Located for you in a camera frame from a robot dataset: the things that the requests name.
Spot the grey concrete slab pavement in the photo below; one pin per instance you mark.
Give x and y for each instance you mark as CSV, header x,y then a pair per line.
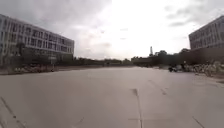
x,y
100,96

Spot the row of dark trees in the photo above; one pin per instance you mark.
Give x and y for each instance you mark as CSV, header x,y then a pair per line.
x,y
146,59

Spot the tall slender tower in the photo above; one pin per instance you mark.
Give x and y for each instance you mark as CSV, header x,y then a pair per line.
x,y
151,50

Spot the dark vehicle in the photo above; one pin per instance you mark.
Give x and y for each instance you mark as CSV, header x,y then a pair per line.
x,y
173,68

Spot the long pale multi-storey building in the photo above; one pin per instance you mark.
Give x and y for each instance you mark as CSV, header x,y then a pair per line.
x,y
33,40

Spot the pile of pale rubble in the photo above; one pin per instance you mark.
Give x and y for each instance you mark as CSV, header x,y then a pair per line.
x,y
206,68

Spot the grey multi-storey building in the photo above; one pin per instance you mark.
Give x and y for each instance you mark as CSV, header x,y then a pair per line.
x,y
208,35

